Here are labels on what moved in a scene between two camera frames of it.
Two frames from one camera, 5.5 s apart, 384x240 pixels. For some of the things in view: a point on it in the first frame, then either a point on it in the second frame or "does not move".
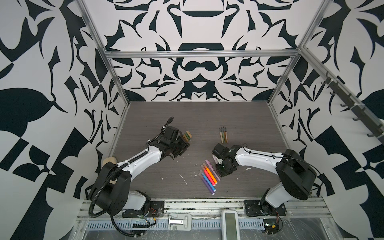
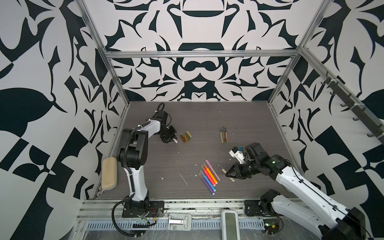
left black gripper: [184, 145] to [173, 136]
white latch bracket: [179, 222] does not move
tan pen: [221, 134] does not move
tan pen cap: [189, 134] does not move
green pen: [222, 134] does not move
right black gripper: [220, 173] to [237, 171]
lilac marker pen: [212, 170] does not move
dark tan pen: [226, 135] does not move
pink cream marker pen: [215, 160] to [223, 170]
